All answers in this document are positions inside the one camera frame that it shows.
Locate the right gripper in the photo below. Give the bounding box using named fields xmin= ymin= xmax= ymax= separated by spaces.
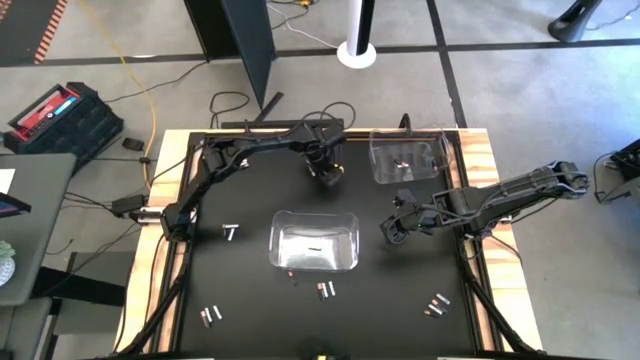
xmin=379 ymin=202 xmax=442 ymax=247

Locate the clear plastic bin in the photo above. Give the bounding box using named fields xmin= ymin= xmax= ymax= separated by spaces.
xmin=268 ymin=209 xmax=361 ymax=273
xmin=368 ymin=128 xmax=451 ymax=186

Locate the white black pole stand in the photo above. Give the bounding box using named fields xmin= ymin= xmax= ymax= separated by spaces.
xmin=336 ymin=0 xmax=378 ymax=70

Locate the black partition panel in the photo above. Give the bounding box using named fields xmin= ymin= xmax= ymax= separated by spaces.
xmin=183 ymin=0 xmax=278 ymax=110

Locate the black power brick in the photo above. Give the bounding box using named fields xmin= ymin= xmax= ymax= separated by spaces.
xmin=110 ymin=193 xmax=150 ymax=217

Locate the black equipment stand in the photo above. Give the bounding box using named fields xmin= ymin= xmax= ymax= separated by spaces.
xmin=592 ymin=137 xmax=640 ymax=206

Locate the black red tool case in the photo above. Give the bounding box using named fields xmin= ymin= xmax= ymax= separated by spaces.
xmin=2 ymin=81 xmax=125 ymax=156

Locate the black office chair base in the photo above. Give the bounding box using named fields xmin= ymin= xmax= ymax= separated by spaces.
xmin=547 ymin=0 xmax=606 ymax=44

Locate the grey side desk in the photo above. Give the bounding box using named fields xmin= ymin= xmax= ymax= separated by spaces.
xmin=0 ymin=152 xmax=79 ymax=309

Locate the dark tablet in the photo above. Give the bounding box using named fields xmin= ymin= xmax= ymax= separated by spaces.
xmin=0 ymin=192 xmax=32 ymax=220

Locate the black orange striped floor mat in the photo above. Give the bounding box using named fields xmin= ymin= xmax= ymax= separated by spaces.
xmin=0 ymin=0 xmax=69 ymax=66

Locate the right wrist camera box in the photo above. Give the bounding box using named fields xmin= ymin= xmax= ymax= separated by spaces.
xmin=392 ymin=187 xmax=419 ymax=209

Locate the black looped floor cable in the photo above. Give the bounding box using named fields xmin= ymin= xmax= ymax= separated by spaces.
xmin=208 ymin=90 xmax=251 ymax=130

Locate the white floor cable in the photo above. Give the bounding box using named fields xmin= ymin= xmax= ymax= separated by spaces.
xmin=267 ymin=0 xmax=341 ymax=51

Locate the yellow cable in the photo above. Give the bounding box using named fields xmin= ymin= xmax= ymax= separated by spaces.
xmin=77 ymin=0 xmax=159 ymax=191

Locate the silver frame bracket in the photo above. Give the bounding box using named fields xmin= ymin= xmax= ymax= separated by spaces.
xmin=130 ymin=206 xmax=164 ymax=225

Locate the black metal rig frame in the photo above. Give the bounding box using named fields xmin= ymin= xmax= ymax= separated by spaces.
xmin=112 ymin=117 xmax=544 ymax=360

